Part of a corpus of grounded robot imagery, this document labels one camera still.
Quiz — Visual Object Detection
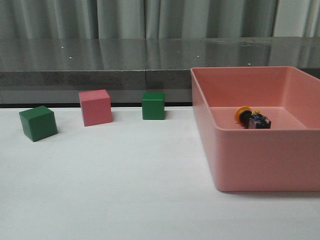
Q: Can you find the yellow push button switch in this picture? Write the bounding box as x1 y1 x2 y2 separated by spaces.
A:
234 106 272 129

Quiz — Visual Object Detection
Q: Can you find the right green wooden cube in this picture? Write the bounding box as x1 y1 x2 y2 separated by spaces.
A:
142 92 165 120

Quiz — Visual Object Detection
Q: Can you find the green wooden cube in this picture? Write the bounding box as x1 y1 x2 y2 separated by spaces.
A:
19 105 58 142
142 92 165 120

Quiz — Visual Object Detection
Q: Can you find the pink wooden cube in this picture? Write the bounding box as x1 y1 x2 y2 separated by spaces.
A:
78 89 113 127

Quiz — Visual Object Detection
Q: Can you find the left green wooden cube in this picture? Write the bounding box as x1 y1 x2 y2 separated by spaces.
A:
19 105 58 142

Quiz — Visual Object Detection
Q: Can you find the pink plastic bin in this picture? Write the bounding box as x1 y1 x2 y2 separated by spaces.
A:
191 66 320 192

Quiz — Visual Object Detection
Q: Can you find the grey stone counter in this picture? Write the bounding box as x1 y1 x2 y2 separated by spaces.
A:
0 37 320 107

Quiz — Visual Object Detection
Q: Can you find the grey-green curtain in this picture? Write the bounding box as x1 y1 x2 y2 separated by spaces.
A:
0 0 320 39

